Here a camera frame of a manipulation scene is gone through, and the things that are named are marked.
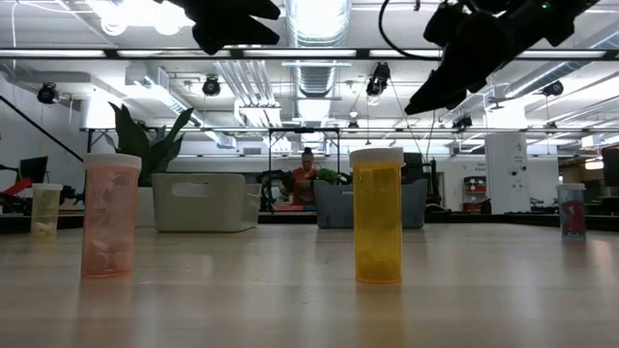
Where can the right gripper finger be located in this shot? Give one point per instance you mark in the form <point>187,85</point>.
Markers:
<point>450,87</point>
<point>454,100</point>

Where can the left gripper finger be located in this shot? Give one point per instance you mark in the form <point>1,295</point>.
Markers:
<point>227,34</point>
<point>256,8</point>

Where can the orange pill bottle white cap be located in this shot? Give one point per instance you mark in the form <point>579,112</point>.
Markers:
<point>377,217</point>

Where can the blue pill bottle red pills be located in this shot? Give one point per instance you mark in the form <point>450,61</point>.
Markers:
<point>571,212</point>

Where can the pink pill bottle white cap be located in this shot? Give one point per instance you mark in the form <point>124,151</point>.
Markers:
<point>110,217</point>

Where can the pale yellow pill bottle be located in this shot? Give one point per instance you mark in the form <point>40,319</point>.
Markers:
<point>46,212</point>

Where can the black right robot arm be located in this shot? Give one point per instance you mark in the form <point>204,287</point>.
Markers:
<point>556,19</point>

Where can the black background robot arm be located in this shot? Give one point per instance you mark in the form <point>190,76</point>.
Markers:
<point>63,195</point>

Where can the grey plastic bin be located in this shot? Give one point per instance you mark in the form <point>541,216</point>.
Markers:
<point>333,208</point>

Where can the white plastic bin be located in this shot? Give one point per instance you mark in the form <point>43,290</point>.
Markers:
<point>203,203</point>

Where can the white column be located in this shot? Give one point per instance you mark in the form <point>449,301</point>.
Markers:
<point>507,174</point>

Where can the red storage rack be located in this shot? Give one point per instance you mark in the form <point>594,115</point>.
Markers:
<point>474,193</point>

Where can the green leafy plant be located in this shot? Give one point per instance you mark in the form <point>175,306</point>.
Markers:
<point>140,145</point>

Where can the small green plant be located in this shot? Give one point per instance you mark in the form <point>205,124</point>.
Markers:
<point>329,175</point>

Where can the black monitor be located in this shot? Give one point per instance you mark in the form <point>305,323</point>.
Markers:
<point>34,169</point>
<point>610,166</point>

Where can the person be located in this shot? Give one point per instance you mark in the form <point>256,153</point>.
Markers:
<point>303,186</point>

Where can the red bar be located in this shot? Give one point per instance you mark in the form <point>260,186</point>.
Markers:
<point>17,187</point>

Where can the black hanging camera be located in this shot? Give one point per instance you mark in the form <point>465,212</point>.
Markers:
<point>47,93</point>
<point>211,86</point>
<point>462,122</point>
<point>553,88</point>
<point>378,79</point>

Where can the black overhead frame beam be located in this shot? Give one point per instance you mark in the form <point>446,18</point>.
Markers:
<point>145,53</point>

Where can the black background frame rig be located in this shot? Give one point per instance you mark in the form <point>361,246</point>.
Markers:
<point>303,130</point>

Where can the black table edge rail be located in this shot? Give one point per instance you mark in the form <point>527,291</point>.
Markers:
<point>285,219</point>

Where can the black diagonal frame brace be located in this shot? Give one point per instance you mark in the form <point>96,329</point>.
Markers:
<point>43,128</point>

